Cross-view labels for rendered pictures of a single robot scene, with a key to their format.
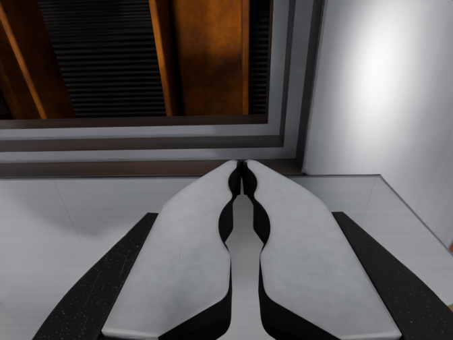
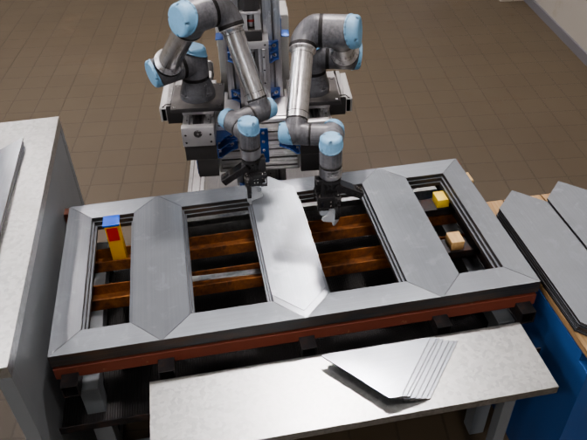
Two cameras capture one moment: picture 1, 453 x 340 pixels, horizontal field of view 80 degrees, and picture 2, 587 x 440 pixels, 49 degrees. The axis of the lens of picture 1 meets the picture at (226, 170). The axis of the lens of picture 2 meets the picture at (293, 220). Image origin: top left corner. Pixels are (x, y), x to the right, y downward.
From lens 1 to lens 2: 238 cm
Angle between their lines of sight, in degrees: 55
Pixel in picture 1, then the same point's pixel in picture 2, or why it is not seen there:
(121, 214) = (259, 212)
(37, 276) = (277, 222)
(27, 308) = (288, 223)
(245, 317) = (283, 197)
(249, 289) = (274, 198)
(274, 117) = (246, 206)
